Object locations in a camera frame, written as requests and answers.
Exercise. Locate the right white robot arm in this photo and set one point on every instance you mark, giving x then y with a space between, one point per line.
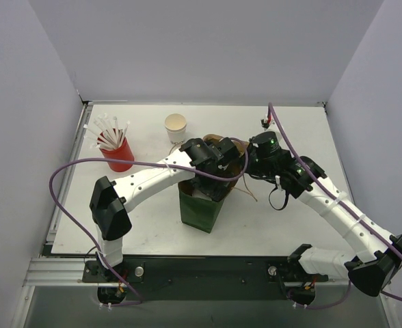
375 255

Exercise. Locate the red straw holder cup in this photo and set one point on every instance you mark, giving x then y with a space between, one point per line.
122 153

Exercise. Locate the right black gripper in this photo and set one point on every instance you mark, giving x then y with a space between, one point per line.
250 165

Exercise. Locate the white wrapped straws bundle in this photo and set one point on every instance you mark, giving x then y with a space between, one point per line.
110 135

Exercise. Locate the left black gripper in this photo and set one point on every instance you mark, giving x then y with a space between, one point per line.
211 188

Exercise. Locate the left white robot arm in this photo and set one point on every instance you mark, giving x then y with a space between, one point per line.
112 201

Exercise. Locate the green paper takeout bag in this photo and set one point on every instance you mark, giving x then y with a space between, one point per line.
202 214

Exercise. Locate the stacked white paper cups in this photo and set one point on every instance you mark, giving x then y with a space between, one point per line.
175 125

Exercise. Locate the aluminium frame rail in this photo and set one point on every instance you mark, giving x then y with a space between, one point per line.
54 272

